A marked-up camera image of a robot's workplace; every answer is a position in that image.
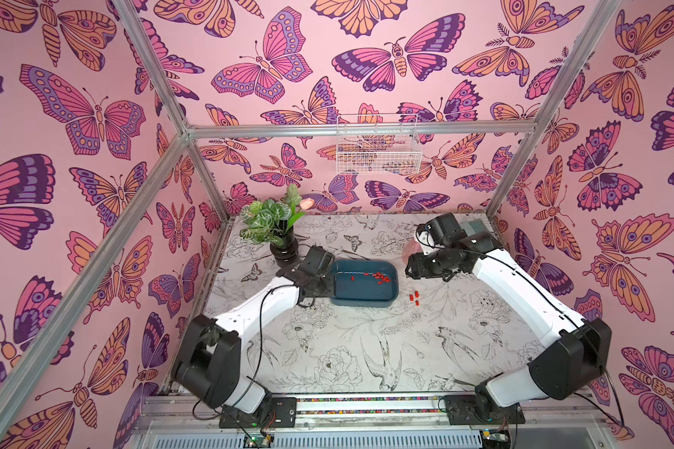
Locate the teal plastic storage box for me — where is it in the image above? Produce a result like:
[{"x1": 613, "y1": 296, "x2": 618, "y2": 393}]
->
[{"x1": 330, "y1": 259, "x2": 400, "y2": 308}]

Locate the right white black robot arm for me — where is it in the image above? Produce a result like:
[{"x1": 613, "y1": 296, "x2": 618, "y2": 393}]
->
[{"x1": 406, "y1": 248, "x2": 612, "y2": 409}]

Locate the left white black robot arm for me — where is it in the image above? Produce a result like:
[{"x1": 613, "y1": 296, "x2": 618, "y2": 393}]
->
[{"x1": 170, "y1": 261, "x2": 331, "y2": 415}]

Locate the pink spray bottle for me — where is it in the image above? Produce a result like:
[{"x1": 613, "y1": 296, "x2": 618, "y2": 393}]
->
[{"x1": 402, "y1": 239, "x2": 423, "y2": 265}]

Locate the green dustpan brush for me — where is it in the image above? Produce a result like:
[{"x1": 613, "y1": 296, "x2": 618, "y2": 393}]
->
[{"x1": 461, "y1": 220, "x2": 496, "y2": 241}]

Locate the green plant in black vase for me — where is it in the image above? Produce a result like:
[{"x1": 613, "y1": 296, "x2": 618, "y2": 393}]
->
[{"x1": 240, "y1": 184, "x2": 315, "y2": 268}]

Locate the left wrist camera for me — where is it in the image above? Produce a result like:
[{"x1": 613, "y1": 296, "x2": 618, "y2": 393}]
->
[{"x1": 300, "y1": 245, "x2": 334, "y2": 278}]

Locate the white wire basket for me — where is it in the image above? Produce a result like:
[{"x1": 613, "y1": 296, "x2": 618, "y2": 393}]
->
[{"x1": 333, "y1": 114, "x2": 423, "y2": 176}]

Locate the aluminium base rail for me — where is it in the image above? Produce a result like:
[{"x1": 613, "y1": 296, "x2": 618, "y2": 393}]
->
[{"x1": 128, "y1": 392, "x2": 618, "y2": 448}]

